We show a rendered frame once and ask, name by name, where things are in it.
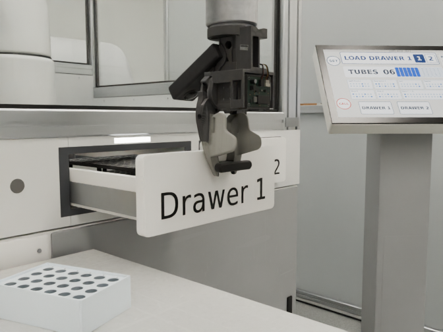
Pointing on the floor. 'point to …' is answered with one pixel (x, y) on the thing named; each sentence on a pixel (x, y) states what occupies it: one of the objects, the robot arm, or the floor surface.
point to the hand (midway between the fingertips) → (221, 166)
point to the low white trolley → (174, 303)
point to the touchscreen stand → (395, 232)
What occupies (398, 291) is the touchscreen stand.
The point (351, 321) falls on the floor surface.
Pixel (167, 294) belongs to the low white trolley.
